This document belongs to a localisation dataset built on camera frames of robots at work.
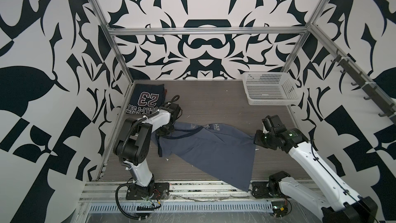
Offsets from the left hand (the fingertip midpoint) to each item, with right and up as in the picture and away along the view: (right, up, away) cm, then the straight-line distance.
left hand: (164, 129), depth 92 cm
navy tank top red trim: (-15, +18, +13) cm, 26 cm away
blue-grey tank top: (+34, -11, -5) cm, 36 cm away
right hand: (+49, -2, -14) cm, 51 cm away
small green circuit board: (+57, -32, -21) cm, 69 cm away
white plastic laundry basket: (+74, +25, +23) cm, 81 cm away
